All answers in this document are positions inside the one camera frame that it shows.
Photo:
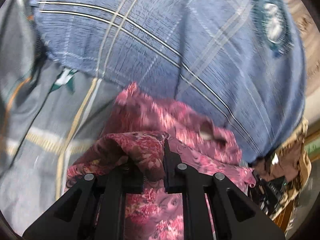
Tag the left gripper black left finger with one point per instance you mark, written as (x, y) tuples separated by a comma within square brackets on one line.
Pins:
[(127, 178)]

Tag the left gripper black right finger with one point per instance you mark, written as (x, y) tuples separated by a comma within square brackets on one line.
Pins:
[(178, 176)]

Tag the pink floral garment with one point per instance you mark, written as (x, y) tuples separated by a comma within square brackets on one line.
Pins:
[(138, 129)]

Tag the black electronic device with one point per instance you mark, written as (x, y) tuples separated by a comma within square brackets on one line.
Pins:
[(267, 194)]

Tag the grey striped bedsheet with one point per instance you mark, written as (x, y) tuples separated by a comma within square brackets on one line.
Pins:
[(47, 120)]

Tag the brown leopard print cloth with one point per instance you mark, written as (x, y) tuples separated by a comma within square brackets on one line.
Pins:
[(291, 160)]

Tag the green gold framed panel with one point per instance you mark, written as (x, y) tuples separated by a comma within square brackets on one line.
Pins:
[(312, 145)]

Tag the blue plaid pillow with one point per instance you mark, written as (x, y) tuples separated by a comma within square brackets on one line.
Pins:
[(239, 62)]

